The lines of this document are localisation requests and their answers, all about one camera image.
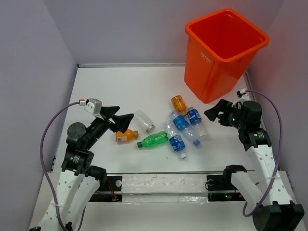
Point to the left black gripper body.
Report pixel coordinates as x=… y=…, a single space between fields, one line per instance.
x=98 y=127

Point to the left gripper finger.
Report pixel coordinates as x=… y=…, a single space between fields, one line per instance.
x=108 y=111
x=122 y=122

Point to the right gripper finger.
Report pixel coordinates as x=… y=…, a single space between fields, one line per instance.
x=224 y=106
x=213 y=112

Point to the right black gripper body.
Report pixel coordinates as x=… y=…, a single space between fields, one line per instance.
x=233 y=118

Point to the orange bottle with barcode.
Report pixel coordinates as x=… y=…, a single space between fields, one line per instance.
x=127 y=136

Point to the blue label bottle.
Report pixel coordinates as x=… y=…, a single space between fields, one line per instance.
x=197 y=122

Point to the clear jar bottle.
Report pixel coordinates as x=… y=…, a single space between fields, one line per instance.
x=144 y=122

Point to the green plastic bottle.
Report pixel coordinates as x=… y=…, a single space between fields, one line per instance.
x=153 y=140

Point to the white cap water bottle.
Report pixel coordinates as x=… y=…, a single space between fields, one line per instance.
x=175 y=139

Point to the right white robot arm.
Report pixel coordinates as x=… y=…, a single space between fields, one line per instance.
x=273 y=207

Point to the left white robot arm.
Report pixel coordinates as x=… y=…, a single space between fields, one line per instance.
x=79 y=179

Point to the orange bottle near bin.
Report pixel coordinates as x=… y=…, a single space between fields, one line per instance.
x=179 y=105

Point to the orange plastic bin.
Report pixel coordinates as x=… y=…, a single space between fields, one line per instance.
x=220 y=47

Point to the blue cap water bottle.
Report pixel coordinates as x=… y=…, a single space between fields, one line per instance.
x=184 y=127

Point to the white foam strip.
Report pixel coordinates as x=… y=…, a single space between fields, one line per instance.
x=163 y=184

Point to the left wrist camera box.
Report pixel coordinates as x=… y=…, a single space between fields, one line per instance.
x=93 y=106

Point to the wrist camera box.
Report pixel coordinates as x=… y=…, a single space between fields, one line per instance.
x=242 y=96
x=93 y=106

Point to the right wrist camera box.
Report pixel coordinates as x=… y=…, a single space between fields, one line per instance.
x=242 y=96

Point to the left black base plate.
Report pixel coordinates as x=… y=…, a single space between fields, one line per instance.
x=110 y=192

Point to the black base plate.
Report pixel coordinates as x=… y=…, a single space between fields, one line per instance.
x=220 y=191
x=110 y=192

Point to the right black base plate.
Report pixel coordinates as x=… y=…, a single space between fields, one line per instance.
x=220 y=191

